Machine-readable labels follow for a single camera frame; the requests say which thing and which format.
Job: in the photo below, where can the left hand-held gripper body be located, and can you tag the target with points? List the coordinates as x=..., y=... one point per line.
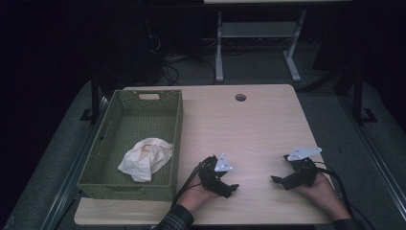
x=212, y=177

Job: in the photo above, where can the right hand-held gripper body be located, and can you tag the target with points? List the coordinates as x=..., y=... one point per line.
x=301, y=174

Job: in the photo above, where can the white cloth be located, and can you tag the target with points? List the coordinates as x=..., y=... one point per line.
x=145, y=159

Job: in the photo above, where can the green woven plastic basket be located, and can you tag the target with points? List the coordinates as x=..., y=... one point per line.
x=127, y=127

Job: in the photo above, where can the person's left hand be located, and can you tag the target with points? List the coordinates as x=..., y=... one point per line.
x=194, y=196

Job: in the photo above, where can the person's right hand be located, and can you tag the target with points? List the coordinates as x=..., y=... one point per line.
x=322, y=195

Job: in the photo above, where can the black metal stand post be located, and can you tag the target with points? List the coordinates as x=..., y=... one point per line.
x=358, y=96
x=94, y=96

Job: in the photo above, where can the white metal table frame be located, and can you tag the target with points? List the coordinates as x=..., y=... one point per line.
x=258, y=30

